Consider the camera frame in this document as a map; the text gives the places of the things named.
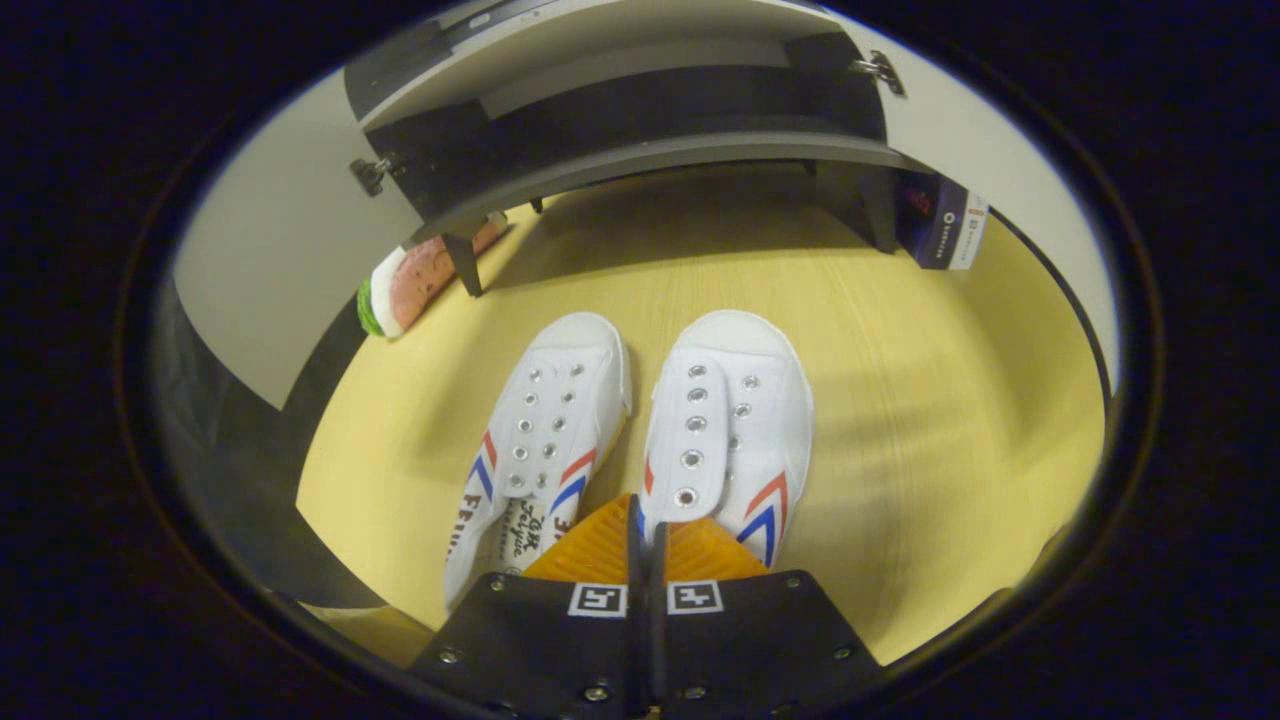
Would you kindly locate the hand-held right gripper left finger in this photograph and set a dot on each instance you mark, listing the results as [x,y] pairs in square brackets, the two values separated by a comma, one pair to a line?
[540,650]

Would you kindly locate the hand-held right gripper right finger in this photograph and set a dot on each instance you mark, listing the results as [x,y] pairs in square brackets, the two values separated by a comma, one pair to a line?
[750,650]

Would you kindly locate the white canvas shoe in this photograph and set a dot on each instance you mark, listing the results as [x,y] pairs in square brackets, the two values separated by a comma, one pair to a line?
[550,420]
[730,400]

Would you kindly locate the dark blue cardboard box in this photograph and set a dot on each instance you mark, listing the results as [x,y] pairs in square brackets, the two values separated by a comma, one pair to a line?
[935,225]

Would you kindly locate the metal door hinge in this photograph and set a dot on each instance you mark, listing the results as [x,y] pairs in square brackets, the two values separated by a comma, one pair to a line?
[372,175]
[880,72]

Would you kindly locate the white cabinet door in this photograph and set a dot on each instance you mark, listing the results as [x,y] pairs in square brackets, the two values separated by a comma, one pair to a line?
[1040,250]
[270,260]

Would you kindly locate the white shoe cabinet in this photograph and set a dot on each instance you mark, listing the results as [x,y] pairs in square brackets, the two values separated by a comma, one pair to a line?
[600,130]

